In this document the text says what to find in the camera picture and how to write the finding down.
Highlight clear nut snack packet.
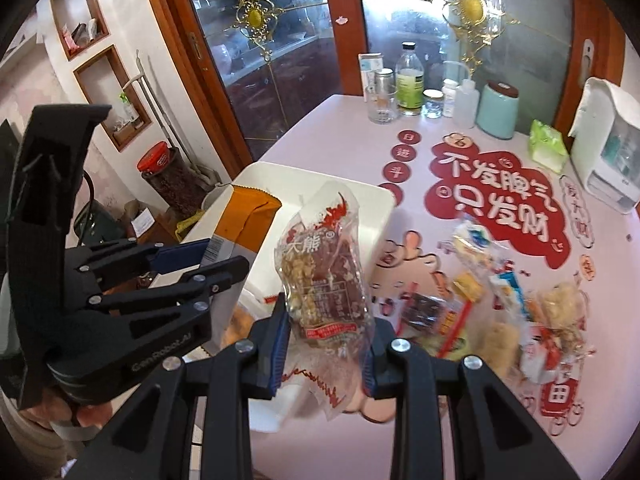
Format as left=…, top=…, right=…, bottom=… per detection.
left=274, top=180, right=378, bottom=423

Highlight red lid jar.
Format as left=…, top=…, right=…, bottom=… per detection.
left=136, top=141, right=206, bottom=211

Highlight green tissue pack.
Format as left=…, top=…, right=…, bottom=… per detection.
left=527, top=119, right=571, bottom=171

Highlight pale pastry packet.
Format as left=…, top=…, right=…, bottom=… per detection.
left=530, top=282, right=593, bottom=356
left=475, top=320, right=521, bottom=378

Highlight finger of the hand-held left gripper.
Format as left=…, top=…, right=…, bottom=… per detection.
left=87, top=255, right=251, bottom=328
left=65, top=239, right=211, bottom=291

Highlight white pill bottle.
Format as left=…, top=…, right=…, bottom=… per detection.
left=441, top=78, right=460, bottom=118

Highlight wooden glass door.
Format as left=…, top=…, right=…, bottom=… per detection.
left=150, top=0, right=361, bottom=161
left=320, top=0, right=626, bottom=136

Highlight person's left hand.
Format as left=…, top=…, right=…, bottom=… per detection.
left=22, top=385, right=113, bottom=431

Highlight gold door ornament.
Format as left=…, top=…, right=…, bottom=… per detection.
left=231, top=0, right=281, bottom=61
left=430, top=0, right=521, bottom=68

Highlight white door handle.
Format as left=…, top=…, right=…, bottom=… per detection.
left=580, top=39, right=595, bottom=86

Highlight small yellow snack packet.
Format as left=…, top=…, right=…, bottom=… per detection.
left=450, top=272, right=483, bottom=306

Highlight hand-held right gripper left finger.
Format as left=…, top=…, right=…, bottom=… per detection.
left=65, top=292, right=293, bottom=480

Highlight white squeeze bottle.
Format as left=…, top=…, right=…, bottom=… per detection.
left=442, top=60, right=478, bottom=130

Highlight white blue carton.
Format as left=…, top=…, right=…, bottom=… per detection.
left=359, top=52, right=383, bottom=96

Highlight white sterilizer appliance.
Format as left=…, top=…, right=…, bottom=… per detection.
left=567, top=76, right=640, bottom=216

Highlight red white snack packet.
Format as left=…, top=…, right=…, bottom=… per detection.
left=517, top=325, right=571, bottom=386

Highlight printed pink tablecloth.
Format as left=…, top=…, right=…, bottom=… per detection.
left=250, top=92, right=640, bottom=480

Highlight blue snack packet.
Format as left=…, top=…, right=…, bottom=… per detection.
left=490, top=265, right=531, bottom=321

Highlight metal crutches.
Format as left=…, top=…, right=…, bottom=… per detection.
left=122, top=50, right=221, bottom=186

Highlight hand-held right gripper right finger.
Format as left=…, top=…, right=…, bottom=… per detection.
left=361, top=320, right=581, bottom=480

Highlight white storage box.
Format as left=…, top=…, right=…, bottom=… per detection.
left=150, top=160, right=398, bottom=433

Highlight glass bottle green label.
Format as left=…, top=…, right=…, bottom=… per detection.
left=395, top=42, right=426, bottom=117

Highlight yellow red snack packet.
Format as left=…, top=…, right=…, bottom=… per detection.
left=420, top=300, right=476, bottom=361

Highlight glass cup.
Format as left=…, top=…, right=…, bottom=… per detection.
left=365, top=85, right=398, bottom=125

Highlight small glass jar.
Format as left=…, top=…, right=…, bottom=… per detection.
left=421, top=89, right=445, bottom=120

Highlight black cable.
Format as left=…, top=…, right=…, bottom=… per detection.
left=82, top=170, right=99, bottom=241

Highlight teal canister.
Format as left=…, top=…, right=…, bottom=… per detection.
left=475, top=81, right=521, bottom=141

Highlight orange snack packet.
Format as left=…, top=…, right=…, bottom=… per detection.
left=202, top=185, right=283, bottom=356

